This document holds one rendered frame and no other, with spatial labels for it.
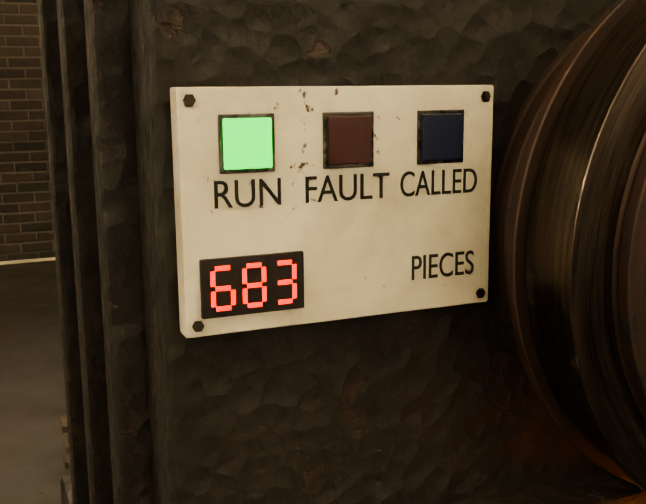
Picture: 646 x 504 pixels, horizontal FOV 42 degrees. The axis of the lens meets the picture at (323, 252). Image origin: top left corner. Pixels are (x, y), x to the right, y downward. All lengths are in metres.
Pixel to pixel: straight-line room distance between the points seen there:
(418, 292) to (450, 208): 0.07
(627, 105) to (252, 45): 0.27
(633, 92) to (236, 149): 0.27
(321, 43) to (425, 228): 0.17
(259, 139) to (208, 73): 0.06
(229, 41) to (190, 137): 0.08
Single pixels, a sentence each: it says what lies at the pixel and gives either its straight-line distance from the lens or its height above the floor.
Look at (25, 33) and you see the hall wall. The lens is 6.58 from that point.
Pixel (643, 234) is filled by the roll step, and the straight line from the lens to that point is 0.61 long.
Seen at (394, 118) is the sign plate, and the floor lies 1.22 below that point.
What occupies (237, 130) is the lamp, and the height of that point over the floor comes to 1.21.
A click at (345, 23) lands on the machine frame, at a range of 0.66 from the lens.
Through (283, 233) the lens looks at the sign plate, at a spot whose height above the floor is 1.13.
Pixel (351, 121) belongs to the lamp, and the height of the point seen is 1.21.
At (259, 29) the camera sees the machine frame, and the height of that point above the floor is 1.28.
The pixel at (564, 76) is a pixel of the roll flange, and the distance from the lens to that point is 0.66.
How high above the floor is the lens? 1.24
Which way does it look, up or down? 11 degrees down
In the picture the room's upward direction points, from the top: 1 degrees counter-clockwise
